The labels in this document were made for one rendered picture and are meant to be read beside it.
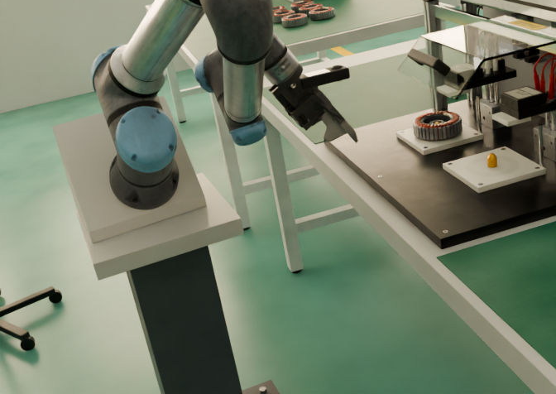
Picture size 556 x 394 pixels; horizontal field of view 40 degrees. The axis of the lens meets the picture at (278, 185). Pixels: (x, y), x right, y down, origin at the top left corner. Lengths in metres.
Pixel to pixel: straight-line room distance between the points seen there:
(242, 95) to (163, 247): 0.38
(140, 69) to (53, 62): 4.65
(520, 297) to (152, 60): 0.78
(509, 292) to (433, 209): 0.29
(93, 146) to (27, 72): 4.43
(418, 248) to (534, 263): 0.21
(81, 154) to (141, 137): 0.27
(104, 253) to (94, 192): 0.15
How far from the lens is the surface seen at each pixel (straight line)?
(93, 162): 1.72
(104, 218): 1.67
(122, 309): 2.92
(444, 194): 1.54
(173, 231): 1.63
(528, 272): 1.30
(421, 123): 1.78
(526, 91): 1.61
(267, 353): 2.48
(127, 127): 1.50
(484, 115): 1.86
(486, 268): 1.32
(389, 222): 1.50
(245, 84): 1.37
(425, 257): 1.36
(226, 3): 1.21
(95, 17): 6.08
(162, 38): 1.42
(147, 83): 1.52
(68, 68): 6.14
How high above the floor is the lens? 1.43
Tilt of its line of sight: 23 degrees down
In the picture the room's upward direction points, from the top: 10 degrees counter-clockwise
